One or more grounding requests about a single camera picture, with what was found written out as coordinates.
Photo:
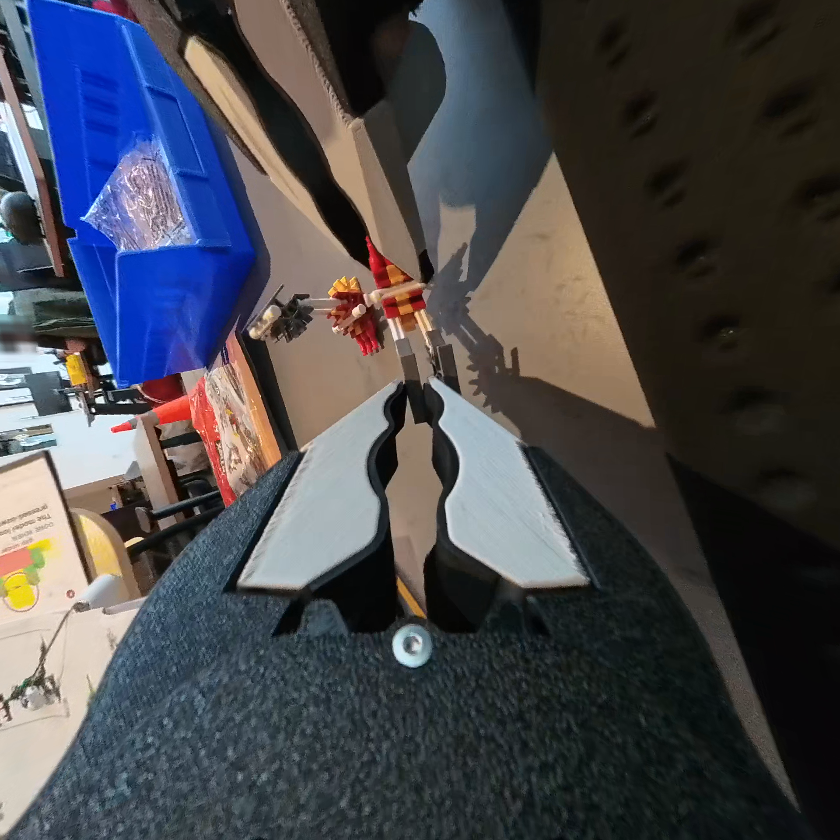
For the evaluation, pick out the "orange toy parts bag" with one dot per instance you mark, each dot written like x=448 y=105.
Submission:
x=229 y=420

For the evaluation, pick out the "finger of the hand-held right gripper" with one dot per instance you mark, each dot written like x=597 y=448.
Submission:
x=387 y=184
x=229 y=105

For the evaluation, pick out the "short yellow toy rod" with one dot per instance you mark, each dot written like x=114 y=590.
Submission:
x=411 y=598

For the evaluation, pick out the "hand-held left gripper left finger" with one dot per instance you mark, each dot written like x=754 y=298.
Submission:
x=321 y=518

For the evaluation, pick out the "blue plastic bin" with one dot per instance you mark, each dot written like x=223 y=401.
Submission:
x=151 y=295

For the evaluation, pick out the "orange traffic cone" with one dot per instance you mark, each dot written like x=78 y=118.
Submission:
x=157 y=413

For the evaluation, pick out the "black dimpled plastic panel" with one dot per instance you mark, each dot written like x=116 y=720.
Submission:
x=722 y=229

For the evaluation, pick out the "white cylindrical holder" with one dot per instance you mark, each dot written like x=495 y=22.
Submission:
x=108 y=590

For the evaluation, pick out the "small red yellow toy assembly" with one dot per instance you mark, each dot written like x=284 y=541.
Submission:
x=397 y=295

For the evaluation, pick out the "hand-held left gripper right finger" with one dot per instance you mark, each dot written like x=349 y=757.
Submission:
x=505 y=518

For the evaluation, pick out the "grey-topped red yellow toy assembly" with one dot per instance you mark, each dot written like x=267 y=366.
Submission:
x=341 y=315

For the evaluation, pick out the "clear plastic bag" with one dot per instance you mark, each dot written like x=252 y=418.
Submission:
x=141 y=203

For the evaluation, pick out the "white printed sign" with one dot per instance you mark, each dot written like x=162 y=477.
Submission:
x=33 y=499

